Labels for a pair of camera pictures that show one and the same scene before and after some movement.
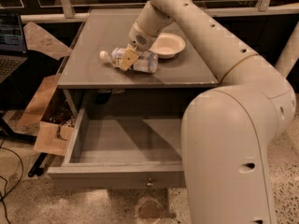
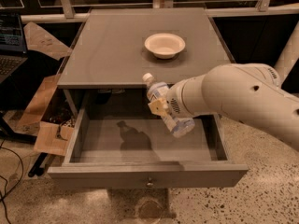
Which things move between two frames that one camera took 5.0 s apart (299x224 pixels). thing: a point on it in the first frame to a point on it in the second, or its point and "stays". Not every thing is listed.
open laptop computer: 13,49 stays
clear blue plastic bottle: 146,62 to 179,127
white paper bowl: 167,45 stays
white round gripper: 139,39 to 176,101
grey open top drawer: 121,153 stays
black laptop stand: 7,132 stays
